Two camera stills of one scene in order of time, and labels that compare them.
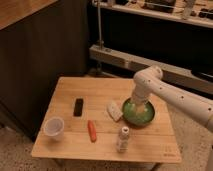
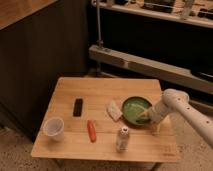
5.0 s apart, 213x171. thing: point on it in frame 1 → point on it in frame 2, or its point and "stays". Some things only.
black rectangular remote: [78, 107] stays
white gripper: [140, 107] → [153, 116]
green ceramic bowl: [133, 118] stays
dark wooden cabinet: [40, 41] stays
